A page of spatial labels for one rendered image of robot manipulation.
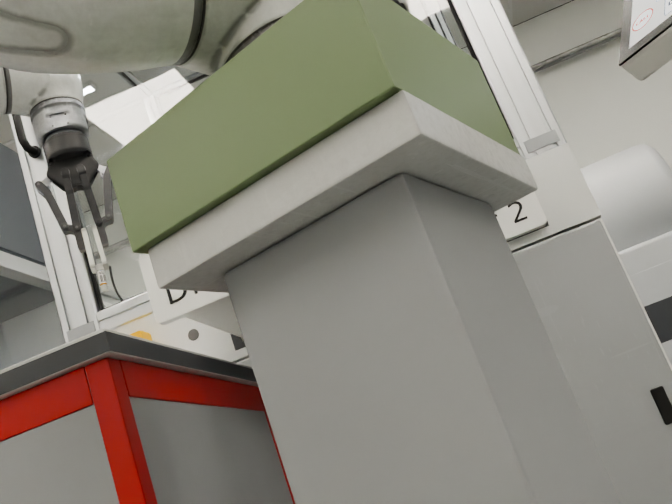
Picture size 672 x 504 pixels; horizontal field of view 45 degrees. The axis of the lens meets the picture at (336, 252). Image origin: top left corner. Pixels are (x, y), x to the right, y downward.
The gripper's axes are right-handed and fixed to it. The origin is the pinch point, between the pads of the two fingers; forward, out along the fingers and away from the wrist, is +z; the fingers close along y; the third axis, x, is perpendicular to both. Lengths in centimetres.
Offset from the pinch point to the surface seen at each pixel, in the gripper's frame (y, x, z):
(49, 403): -8.5, -32.4, 29.5
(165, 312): 7.4, -11.8, 16.9
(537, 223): 72, -5, 18
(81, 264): -3.6, 29.9, -9.4
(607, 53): 308, 246, -139
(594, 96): 292, 253, -117
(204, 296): 13.2, -14.4, 16.9
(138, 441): -0.4, -33.7, 36.7
